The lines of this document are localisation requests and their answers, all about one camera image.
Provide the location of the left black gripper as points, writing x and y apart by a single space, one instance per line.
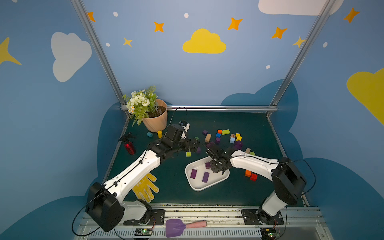
191 144

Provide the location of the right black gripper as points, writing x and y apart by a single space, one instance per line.
217 163

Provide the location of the purple brick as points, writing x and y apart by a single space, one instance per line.
205 177
193 174
208 145

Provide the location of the purple arch block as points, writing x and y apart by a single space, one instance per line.
238 145

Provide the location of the white plastic storage bin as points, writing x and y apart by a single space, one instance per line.
200 175

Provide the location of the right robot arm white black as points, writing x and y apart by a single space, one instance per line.
287 179

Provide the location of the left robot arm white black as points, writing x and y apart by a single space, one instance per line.
105 201

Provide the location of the light blue cube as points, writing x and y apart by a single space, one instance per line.
232 140

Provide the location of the tan wooden brick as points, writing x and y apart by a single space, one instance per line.
208 138

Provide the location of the orange cube right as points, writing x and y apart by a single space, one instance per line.
248 173

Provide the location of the lime green flat brick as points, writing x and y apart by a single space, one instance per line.
226 132

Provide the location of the yellow notched block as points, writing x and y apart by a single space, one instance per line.
238 137

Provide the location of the red cube right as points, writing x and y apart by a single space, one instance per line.
254 177

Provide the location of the red spray bottle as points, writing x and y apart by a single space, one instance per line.
126 141

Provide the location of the potted plant terracotta pot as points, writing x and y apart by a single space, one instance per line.
145 107

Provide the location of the yellow work glove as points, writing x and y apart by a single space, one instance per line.
145 188

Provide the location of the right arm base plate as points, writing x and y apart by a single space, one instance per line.
254 217

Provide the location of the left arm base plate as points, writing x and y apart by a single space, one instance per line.
151 217

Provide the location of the purple toy shovel pink handle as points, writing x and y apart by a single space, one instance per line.
176 227

